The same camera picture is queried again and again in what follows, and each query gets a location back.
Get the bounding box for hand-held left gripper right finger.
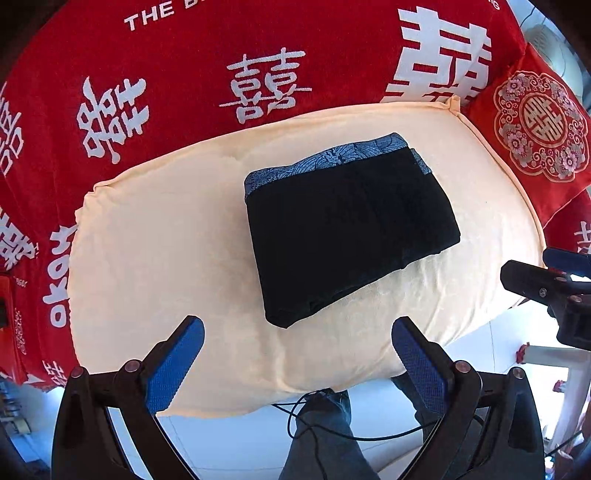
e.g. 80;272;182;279
392;316;546;480

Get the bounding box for person's legs in jeans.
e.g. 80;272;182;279
271;389;488;480

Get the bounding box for cream blanket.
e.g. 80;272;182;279
68;96;546;418

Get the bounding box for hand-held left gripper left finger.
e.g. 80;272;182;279
52;315;205;480

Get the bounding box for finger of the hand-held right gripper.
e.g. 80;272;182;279
543;248;591;279
501;260;571;309

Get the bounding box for white furniture frame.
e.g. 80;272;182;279
521;340;591;437

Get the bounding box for red embroidered cushion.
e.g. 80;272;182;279
464;44;591;227

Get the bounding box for black pants with blue waistband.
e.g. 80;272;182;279
244;132;461;329

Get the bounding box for red printed blanket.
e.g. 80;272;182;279
0;0;591;393

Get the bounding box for person's left leg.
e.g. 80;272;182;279
279;389;380;480

